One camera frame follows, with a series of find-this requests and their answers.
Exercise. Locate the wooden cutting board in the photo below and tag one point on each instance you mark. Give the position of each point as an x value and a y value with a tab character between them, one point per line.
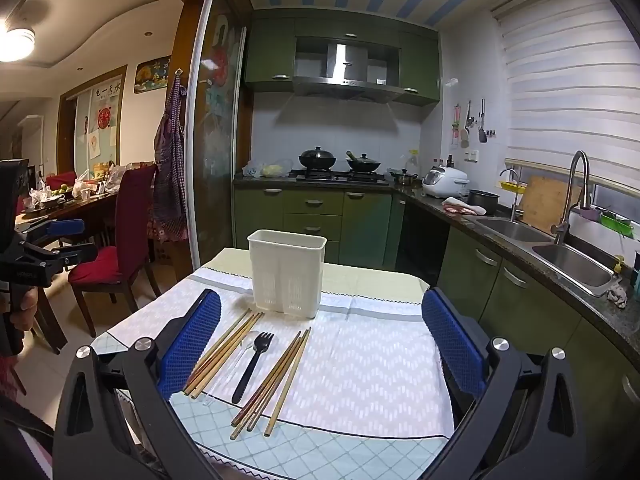
545	202

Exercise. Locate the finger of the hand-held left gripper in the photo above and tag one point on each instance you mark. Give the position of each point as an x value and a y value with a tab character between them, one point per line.
70	255
65	227

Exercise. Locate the white window blind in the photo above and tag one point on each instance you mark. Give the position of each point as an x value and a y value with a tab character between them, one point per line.
565	90

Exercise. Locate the pile of plastic bags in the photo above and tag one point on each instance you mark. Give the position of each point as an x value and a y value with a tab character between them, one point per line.
100	177

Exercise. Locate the dark cooking pot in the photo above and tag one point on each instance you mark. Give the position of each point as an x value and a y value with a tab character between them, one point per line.
484	199

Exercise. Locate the yellow sink caddy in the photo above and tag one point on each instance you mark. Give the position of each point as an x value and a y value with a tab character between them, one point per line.
512	187

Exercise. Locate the white rice cooker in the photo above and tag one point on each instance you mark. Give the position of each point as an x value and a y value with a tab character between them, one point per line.
445	180

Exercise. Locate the hanging red kitchen tool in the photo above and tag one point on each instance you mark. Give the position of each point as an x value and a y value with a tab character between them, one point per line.
456	125

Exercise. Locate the steel double sink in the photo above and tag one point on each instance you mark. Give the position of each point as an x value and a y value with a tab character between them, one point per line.
570	262

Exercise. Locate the person's left hand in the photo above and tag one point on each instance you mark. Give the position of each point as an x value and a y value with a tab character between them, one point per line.
25	310

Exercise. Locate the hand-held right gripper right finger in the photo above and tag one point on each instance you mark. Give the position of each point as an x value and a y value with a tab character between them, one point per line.
452	345

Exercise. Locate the cooking oil bottle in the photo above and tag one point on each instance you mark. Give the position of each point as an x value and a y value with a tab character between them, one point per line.
412	162

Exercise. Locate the round ceiling light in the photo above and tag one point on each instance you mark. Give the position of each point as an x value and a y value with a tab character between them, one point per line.
15	42

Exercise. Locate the red and white rag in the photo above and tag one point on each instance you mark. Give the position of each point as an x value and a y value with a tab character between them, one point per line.
457	206

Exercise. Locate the hanging white kitchen tool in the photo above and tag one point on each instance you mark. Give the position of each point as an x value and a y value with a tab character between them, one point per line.
467	127

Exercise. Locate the plastic bags on counter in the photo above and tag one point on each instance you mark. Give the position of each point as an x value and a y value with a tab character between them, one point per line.
267	168

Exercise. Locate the white patterned cloth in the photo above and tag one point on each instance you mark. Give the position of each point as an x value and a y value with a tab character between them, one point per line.
360	360

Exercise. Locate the white calligraphy poster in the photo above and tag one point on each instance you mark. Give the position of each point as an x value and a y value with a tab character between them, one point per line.
107	105

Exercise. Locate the hanging black spatula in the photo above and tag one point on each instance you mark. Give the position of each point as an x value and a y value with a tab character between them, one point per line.
482	125

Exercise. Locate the white plastic utensil holder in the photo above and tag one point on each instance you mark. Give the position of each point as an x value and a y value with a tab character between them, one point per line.
287	275

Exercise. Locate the grey dish rag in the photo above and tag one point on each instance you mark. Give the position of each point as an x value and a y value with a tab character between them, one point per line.
617	296

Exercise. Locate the small steel faucet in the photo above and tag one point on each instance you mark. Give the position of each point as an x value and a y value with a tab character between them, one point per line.
514	200

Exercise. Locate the green wall cabinets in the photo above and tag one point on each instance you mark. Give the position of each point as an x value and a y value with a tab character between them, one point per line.
270	55

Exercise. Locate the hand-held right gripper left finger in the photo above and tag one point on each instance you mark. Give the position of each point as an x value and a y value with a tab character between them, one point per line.
192	345

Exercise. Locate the red cushioned wooden chair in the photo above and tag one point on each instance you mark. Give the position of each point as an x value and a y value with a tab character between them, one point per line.
62	180
132	220

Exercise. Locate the glass sliding door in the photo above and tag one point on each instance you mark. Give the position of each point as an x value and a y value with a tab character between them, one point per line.
215	135

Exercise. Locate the purple checked apron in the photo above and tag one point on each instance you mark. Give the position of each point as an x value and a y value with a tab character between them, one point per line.
167	185

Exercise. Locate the person's patterned clothing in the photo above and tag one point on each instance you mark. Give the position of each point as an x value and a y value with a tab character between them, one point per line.
20	440

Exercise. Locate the green base cabinets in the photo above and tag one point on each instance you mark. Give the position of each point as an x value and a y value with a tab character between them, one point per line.
525	305

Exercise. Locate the wooden dining table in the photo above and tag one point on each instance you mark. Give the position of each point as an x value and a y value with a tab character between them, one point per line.
75	210

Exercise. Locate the green sink basket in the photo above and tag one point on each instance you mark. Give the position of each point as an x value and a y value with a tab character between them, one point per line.
617	222

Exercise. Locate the steel range hood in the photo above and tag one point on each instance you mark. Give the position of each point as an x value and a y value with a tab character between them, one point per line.
345	77

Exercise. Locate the small steel pot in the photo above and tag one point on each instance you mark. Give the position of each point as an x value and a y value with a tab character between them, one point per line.
404	178

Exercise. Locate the black plastic fork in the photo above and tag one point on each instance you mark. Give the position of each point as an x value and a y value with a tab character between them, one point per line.
252	367

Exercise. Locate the black gas stove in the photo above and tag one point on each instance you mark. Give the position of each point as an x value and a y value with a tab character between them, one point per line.
340	176

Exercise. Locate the tall steel faucet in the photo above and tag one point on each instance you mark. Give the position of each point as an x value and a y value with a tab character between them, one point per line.
575	175

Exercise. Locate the wooden chopstick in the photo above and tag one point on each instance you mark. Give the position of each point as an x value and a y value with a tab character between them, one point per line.
278	379
220	350
270	387
270	371
225	352
227	334
289	381
229	355

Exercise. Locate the white wall outlet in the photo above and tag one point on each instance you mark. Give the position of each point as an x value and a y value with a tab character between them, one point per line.
471	155

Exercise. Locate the clear plastic spoon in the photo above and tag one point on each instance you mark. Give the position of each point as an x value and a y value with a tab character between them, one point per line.
235	362

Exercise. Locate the black wok with lid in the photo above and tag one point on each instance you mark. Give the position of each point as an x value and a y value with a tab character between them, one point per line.
364	162
317	160

